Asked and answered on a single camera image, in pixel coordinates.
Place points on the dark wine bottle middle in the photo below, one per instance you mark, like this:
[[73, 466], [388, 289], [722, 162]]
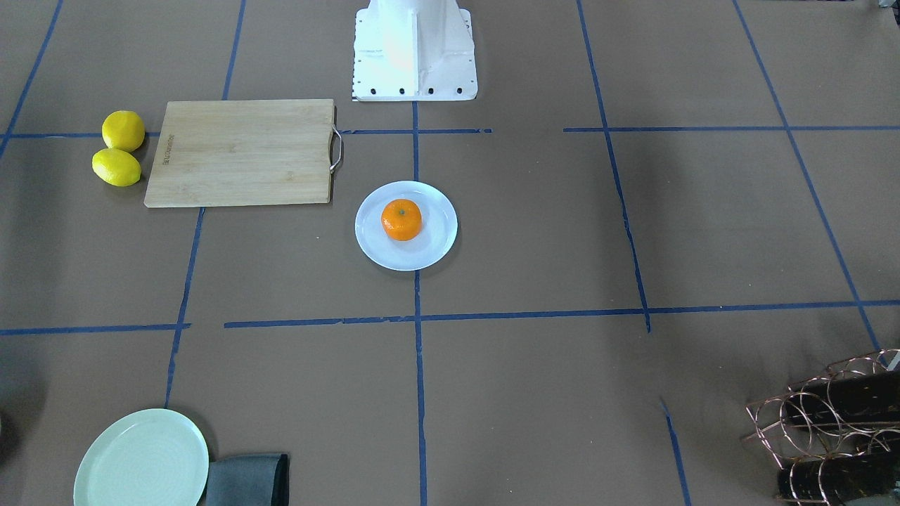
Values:
[[862, 401]]

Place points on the dark wine bottle front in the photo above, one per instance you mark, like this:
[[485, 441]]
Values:
[[860, 480]]

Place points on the yellow lemon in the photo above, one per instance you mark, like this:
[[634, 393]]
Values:
[[124, 130], [116, 167]]

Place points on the orange fruit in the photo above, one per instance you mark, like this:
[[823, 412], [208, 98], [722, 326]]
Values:
[[402, 220]]

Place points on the light blue plate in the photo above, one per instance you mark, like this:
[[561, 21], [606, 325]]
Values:
[[435, 239]]

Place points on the dark wine bottle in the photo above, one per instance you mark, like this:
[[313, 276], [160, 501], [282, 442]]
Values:
[[860, 480], [862, 401]]

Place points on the grey folded cloth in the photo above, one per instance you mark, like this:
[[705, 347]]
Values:
[[253, 479]]

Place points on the light green plate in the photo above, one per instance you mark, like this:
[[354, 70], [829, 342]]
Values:
[[150, 457]]

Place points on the bamboo cutting board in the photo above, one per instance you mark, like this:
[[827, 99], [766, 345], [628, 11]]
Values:
[[214, 153]]

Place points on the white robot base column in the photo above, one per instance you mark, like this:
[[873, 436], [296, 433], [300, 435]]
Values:
[[414, 50]]

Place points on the copper wire bottle rack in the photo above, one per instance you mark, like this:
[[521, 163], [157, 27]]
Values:
[[787, 443]]

